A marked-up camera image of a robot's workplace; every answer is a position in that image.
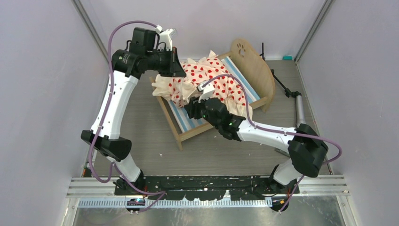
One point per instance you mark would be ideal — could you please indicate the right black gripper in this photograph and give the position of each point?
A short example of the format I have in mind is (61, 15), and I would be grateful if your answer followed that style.
(193, 107)

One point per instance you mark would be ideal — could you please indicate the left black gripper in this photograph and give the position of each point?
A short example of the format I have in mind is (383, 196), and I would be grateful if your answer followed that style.
(174, 68)

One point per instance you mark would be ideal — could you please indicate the blue striped mattress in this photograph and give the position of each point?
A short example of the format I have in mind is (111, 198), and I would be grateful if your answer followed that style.
(214, 90)

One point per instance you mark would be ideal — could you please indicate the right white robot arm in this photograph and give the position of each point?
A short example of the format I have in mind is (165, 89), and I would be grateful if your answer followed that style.
(306, 152)

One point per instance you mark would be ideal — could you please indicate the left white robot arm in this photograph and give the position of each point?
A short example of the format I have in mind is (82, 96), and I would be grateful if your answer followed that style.
(104, 135)

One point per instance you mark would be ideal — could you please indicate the black tripod stand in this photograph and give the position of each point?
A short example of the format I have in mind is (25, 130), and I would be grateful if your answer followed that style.
(289, 107)

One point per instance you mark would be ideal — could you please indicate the teal small block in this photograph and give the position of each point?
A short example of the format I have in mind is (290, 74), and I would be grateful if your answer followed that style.
(287, 58)

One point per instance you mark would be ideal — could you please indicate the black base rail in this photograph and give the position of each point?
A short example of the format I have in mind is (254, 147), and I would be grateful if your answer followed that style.
(200, 192)

